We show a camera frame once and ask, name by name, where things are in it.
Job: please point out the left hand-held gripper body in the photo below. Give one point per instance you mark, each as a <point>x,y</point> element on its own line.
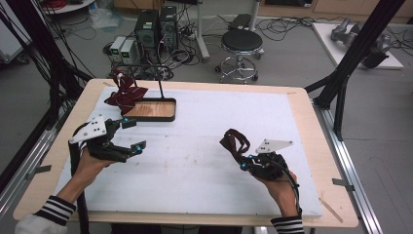
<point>92,130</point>

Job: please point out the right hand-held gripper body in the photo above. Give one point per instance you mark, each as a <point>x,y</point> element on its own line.
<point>269,165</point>

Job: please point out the dark red bow tie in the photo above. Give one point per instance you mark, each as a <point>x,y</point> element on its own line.
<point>229,143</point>

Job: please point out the red striped bow tie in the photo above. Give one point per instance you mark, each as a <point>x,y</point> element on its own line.
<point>126,97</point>

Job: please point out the black rack tray wooden bottom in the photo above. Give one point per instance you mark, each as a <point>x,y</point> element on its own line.
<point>152,109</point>

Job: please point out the person's right hand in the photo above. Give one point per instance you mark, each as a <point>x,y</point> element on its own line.
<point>281,191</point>

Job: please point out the person's left hand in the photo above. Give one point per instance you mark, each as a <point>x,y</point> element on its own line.
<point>89,167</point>

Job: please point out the white foam mat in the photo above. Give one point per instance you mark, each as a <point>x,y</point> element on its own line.
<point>195,156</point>

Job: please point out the light wooden table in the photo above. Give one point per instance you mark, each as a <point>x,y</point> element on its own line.
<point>328,152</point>

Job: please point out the white power supply box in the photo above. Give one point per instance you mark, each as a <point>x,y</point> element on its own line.
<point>129,52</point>
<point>117,48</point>

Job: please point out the thin wooden stick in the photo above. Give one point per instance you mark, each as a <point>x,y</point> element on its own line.
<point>331,210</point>

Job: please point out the black computer tower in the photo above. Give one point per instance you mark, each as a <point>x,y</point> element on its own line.
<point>168,27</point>
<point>146,31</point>

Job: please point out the clear plastic bag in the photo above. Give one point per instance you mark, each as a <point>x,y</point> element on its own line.
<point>105,18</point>

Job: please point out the black round stool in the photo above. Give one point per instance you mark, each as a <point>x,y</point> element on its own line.
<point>242,40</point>

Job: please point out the white-legged wooden desk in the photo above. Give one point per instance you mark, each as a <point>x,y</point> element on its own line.
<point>201,32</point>

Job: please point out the grey wheeled cart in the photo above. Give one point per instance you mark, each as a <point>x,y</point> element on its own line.
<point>13,42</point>

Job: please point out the round white table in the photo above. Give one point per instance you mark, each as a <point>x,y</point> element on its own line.
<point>68,7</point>

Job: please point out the flat black box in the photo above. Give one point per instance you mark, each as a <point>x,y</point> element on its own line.
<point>240,21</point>

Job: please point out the white floor board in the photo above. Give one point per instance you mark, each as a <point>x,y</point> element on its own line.
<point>328,42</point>

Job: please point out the metal bracket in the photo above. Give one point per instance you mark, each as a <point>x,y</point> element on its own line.
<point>39,171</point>
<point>343,184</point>

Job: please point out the aluminium rail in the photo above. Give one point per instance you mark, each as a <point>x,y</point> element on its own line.
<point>354,162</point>
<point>29,156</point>

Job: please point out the black metal frame stand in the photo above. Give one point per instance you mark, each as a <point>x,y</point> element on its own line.
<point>42,42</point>
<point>354,55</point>

